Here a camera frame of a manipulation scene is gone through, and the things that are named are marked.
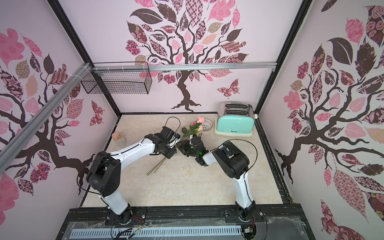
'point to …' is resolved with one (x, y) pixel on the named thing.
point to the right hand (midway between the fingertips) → (175, 143)
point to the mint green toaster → (235, 119)
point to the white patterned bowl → (207, 125)
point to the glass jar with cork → (119, 141)
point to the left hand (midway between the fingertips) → (169, 154)
